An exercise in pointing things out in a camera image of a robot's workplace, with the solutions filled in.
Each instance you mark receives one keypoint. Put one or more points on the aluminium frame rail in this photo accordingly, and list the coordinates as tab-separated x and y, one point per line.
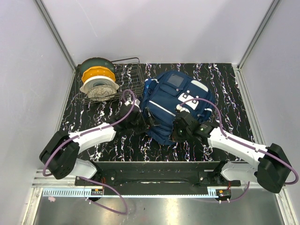
70	180

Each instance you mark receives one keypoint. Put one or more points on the orange plate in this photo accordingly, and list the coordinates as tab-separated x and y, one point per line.
97	71

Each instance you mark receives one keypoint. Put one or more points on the navy blue student backpack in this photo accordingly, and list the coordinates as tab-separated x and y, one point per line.
167	91

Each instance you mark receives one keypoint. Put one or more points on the grey slotted cable duct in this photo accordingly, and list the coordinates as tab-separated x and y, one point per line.
89	192

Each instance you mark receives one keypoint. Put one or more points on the left aluminium corner post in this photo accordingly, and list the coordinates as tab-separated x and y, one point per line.
51	26

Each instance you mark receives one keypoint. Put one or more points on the white plate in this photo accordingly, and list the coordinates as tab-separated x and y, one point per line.
98	81

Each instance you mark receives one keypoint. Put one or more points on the dark green plate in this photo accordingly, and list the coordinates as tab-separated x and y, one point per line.
96	61

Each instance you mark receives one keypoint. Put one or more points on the right aluminium corner post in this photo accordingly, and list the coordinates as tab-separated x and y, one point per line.
259	31

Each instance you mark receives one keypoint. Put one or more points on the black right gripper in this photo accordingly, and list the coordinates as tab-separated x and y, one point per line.
174	137

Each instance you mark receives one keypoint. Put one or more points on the blue pencil case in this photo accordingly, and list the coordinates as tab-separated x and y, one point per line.
146	85

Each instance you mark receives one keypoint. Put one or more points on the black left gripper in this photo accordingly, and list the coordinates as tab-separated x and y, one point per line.
145	127

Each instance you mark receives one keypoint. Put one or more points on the aluminium corner post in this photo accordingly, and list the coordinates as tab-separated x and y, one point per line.
51	26
259	31

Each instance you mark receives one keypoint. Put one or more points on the black wire dish rack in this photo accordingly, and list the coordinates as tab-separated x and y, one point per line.
128	74

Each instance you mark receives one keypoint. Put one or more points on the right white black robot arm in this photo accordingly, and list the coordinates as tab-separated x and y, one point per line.
266	165

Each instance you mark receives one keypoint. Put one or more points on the grey speckled plate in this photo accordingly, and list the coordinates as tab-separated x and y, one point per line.
101	93

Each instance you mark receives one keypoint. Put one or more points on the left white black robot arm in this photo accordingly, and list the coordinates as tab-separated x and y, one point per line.
60	156

